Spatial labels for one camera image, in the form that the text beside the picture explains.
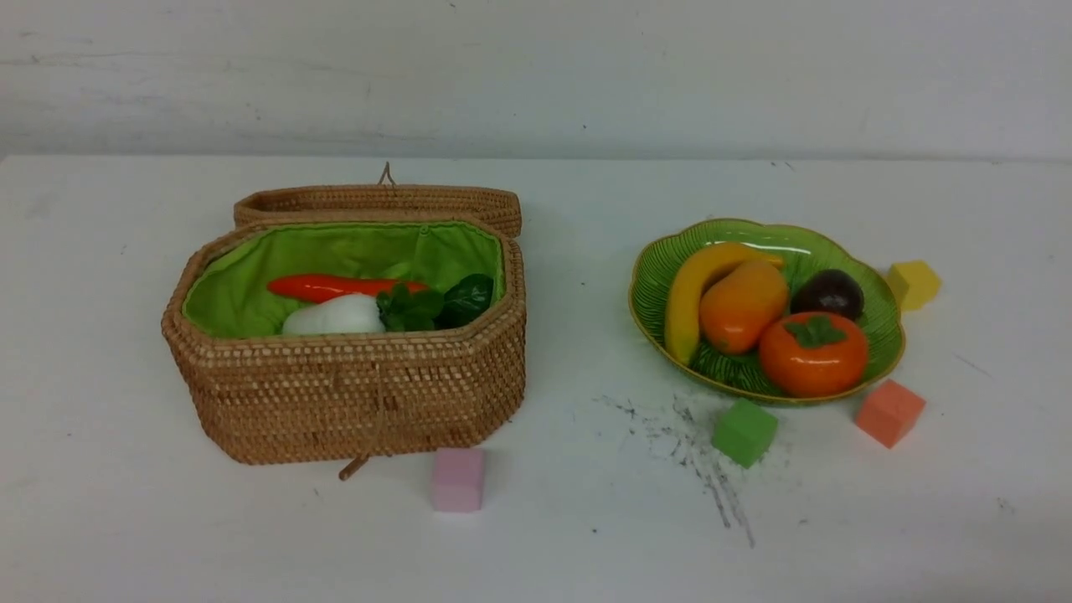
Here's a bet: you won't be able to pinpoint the purple eggplant toy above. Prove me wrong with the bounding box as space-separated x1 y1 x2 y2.
434 274 494 330

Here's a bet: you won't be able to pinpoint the green foam cube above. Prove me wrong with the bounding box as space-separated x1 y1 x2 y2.
711 399 780 469

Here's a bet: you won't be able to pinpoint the orange yellow mango toy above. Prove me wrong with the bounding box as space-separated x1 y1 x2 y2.
699 260 790 356

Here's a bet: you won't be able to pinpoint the orange persimmon toy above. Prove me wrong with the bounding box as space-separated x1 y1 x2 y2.
758 312 869 399

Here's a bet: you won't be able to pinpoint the green ribbed glass plate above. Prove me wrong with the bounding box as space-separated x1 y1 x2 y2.
627 218 906 407

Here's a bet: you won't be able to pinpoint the orange carrot toy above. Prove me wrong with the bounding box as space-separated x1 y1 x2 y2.
265 273 429 304

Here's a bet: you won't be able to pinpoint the yellow banana toy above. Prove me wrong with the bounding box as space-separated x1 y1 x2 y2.
665 241 785 366

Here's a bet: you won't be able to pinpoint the woven wicker basket lid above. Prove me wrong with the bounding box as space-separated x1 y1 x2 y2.
230 163 523 238

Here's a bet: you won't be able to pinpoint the purple mangosteen toy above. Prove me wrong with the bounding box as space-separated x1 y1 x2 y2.
789 270 865 322

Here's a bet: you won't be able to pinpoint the woven wicker basket green lining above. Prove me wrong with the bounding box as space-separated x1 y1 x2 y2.
161 216 526 480

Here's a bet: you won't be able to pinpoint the orange foam cube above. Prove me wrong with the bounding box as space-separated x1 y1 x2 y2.
854 380 927 448

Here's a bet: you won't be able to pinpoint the white radish toy green leaves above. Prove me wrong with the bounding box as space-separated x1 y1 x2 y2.
281 283 445 336

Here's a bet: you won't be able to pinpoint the yellow foam cube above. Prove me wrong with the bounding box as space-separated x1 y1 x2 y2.
887 260 942 312

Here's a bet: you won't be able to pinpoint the pink foam cube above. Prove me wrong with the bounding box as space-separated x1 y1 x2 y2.
431 448 486 513

